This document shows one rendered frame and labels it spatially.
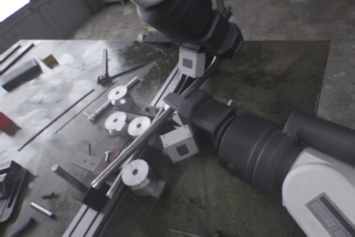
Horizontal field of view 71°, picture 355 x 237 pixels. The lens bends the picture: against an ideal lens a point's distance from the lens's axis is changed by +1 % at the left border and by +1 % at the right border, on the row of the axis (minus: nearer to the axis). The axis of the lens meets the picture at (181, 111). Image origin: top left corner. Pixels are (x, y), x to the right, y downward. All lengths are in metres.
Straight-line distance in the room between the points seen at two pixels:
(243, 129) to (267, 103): 0.28
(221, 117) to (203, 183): 0.20
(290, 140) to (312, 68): 0.38
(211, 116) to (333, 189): 0.16
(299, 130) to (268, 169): 0.06
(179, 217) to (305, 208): 0.26
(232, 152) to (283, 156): 0.06
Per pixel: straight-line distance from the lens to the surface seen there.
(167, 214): 0.50
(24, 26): 3.81
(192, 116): 0.35
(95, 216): 0.54
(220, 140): 0.34
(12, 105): 1.11
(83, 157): 0.61
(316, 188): 0.27
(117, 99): 0.61
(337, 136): 0.30
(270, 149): 0.30
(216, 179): 0.50
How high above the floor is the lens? 1.32
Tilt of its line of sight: 44 degrees down
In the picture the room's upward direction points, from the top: 25 degrees counter-clockwise
